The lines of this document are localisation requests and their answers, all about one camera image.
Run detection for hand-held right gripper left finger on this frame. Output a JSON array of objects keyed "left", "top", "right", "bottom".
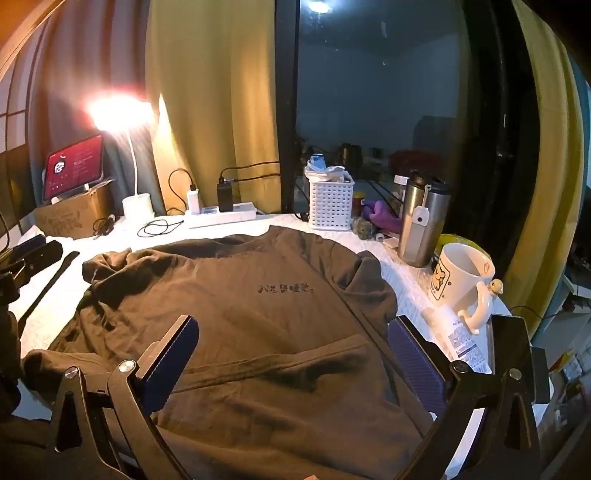
[{"left": 51, "top": 315, "right": 200, "bottom": 480}]

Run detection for white power strip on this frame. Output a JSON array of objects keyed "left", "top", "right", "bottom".
[{"left": 185, "top": 203, "right": 258, "bottom": 229}]

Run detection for white tablet stand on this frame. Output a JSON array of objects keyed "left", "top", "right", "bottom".
[{"left": 50, "top": 176, "right": 116, "bottom": 204}]

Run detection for white desk lamp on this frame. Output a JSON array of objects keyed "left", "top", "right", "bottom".
[
  {"left": 88, "top": 92, "right": 155, "bottom": 228},
  {"left": 28, "top": 0, "right": 167, "bottom": 217}
]

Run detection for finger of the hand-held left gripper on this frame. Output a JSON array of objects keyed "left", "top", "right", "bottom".
[{"left": 9, "top": 236, "right": 64, "bottom": 278}]

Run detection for small grey-green ornament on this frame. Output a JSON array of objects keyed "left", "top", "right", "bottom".
[{"left": 353, "top": 217, "right": 377, "bottom": 241}]

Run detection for clear plastic packets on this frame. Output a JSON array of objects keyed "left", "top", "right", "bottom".
[{"left": 305, "top": 165, "right": 354, "bottom": 183}]

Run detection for cardboard box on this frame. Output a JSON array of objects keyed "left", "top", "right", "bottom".
[{"left": 34, "top": 185, "right": 116, "bottom": 240}]

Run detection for brown t-shirt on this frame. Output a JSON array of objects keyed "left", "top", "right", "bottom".
[{"left": 23, "top": 226, "right": 437, "bottom": 480}]

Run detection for coiled black cable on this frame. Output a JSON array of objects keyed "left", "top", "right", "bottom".
[{"left": 92, "top": 213, "right": 122, "bottom": 238}]

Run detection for stainless steel tumbler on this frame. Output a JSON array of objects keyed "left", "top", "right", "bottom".
[{"left": 398, "top": 170, "right": 451, "bottom": 268}]

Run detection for white plastic basket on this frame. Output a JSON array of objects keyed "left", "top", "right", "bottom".
[{"left": 308, "top": 175, "right": 355, "bottom": 230}]

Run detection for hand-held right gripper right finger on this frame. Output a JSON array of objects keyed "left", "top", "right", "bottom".
[{"left": 389, "top": 315, "right": 542, "bottom": 480}]

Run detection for white cartoon bear mug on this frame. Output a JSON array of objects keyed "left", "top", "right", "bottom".
[{"left": 427, "top": 243, "right": 504, "bottom": 335}]

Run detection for black charger cable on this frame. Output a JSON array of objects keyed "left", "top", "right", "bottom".
[{"left": 221, "top": 161, "right": 281, "bottom": 185}]

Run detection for purple cloth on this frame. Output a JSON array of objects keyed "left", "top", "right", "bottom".
[{"left": 361, "top": 199, "right": 404, "bottom": 234}]

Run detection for tablet with red screen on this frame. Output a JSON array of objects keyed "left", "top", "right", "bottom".
[{"left": 42, "top": 134, "right": 106, "bottom": 201}]

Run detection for white tube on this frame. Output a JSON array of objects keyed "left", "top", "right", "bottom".
[{"left": 420, "top": 307, "right": 492, "bottom": 374}]

